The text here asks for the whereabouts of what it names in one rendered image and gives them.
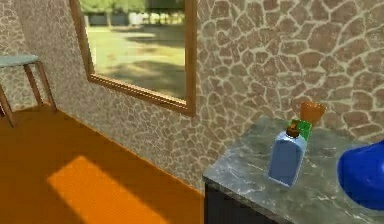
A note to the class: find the wooden framed window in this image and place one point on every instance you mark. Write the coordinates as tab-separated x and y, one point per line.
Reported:
140	56

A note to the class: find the grey marble topped dark cabinet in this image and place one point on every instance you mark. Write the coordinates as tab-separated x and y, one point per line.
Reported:
253	180

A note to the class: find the blue soap bottle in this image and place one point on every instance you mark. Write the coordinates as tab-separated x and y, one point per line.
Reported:
286	160

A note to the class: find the green box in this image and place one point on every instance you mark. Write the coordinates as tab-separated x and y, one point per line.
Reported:
305	128

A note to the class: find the orange translucent cup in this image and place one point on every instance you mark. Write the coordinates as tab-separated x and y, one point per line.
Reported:
312	111

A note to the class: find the grey topped wooden stool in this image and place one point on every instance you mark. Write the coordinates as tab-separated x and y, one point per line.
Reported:
20	60

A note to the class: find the blue round bowl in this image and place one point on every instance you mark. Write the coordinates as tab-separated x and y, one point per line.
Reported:
363	176

